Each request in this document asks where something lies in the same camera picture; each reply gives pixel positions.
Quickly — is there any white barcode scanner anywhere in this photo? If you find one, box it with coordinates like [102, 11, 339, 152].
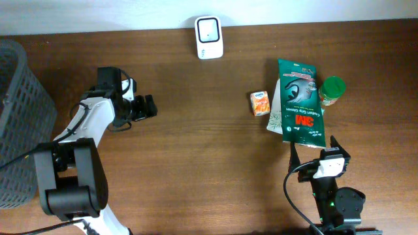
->
[195, 16, 223, 60]

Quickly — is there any green lid jar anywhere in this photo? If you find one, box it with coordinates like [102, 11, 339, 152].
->
[319, 76, 346, 106]

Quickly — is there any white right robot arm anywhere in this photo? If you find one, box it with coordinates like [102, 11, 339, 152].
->
[283, 136, 383, 235]

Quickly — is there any white cosmetic tube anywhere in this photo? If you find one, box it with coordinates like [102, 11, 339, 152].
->
[266, 79, 283, 134]

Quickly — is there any dark grey plastic basket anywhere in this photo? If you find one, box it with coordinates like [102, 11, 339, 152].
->
[1, 39, 57, 210]

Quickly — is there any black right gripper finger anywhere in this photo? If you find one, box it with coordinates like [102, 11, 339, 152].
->
[330, 135, 343, 151]
[288, 142, 301, 173]

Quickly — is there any orange tissue packet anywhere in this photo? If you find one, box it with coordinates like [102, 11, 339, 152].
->
[250, 91, 270, 116]

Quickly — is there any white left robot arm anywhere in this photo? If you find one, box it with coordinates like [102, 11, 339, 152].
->
[33, 67, 157, 234]

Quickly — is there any green gloves package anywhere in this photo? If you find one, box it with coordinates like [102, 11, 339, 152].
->
[278, 59, 326, 148]

